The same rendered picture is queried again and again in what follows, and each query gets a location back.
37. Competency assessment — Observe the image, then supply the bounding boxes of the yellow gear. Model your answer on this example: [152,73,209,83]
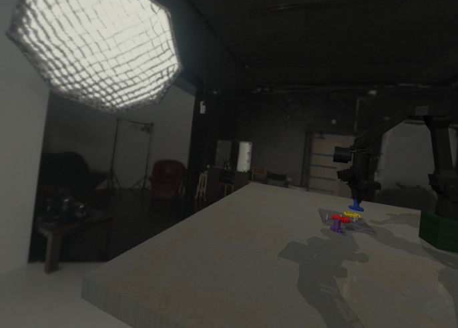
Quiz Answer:
[344,212,361,219]

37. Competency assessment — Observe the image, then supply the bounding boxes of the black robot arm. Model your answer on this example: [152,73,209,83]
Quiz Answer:
[333,104,458,220]

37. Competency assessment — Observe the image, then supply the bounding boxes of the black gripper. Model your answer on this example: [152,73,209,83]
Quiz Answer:
[341,164,381,204]

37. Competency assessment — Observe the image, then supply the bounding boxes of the blue gear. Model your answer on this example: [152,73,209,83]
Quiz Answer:
[349,199,364,211]

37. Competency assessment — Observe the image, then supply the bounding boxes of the purple gear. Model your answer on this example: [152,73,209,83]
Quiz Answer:
[330,218,344,233]

